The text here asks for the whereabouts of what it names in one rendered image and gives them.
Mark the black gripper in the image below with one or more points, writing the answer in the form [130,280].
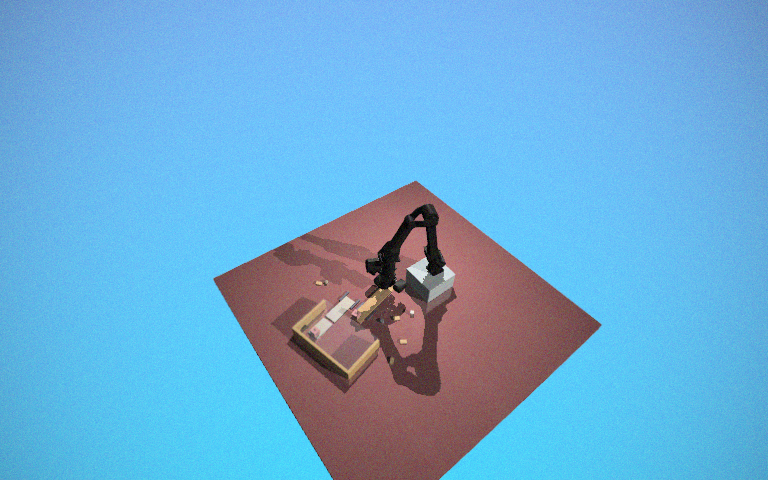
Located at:
[399,285]

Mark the tan open box with clear top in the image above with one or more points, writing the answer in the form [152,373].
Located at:
[335,337]

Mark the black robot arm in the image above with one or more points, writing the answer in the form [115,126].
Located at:
[391,249]

